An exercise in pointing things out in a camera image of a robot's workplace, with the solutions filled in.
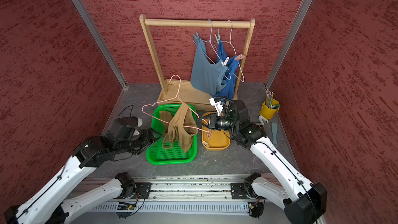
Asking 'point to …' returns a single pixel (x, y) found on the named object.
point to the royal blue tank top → (228, 92)
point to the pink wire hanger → (176, 96)
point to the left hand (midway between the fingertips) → (156, 143)
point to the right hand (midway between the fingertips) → (196, 125)
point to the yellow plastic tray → (212, 139)
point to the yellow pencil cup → (270, 106)
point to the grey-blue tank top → (207, 75)
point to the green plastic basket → (156, 154)
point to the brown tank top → (181, 125)
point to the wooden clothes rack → (196, 92)
